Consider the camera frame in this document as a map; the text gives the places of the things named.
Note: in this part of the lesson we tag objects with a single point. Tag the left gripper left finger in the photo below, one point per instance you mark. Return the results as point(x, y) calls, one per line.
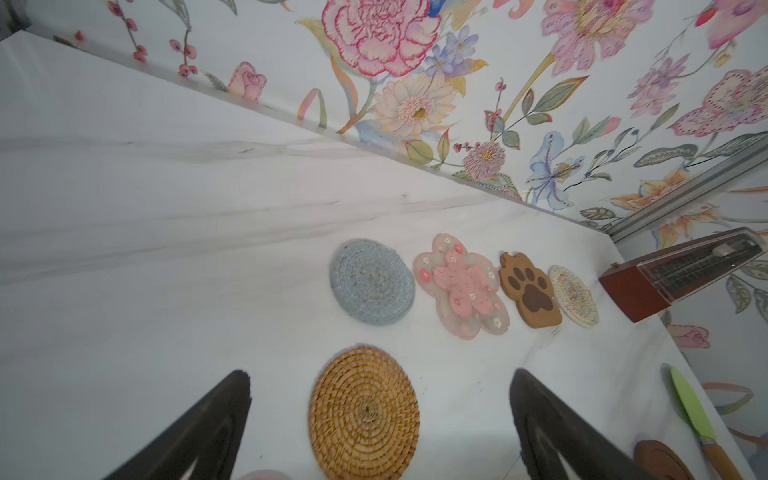
point(203, 443)

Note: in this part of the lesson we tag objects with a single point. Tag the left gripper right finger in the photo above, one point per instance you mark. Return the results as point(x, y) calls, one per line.
point(552, 435)

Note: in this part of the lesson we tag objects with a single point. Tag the brown wooden round coaster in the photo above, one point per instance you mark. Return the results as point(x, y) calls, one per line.
point(661, 462)

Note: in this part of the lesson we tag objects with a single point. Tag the colourful embroidered coaster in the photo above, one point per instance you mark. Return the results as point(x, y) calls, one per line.
point(573, 297)

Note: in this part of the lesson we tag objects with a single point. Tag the brown paw coaster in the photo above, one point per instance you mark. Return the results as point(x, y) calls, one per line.
point(530, 289)

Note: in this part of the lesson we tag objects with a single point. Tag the pink flower coaster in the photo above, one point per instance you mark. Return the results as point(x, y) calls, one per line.
point(265, 475)
point(465, 287)

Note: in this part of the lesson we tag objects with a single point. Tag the grey woven coaster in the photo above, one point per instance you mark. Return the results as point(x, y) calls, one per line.
point(371, 282)

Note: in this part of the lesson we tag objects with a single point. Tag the rattan woven coaster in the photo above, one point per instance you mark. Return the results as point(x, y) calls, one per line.
point(363, 417)

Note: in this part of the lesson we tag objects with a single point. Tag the red brown metronome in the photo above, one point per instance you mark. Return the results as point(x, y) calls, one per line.
point(649, 284)

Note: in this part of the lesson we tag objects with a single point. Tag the green spatula wooden handle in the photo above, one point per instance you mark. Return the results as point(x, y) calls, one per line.
point(703, 427)

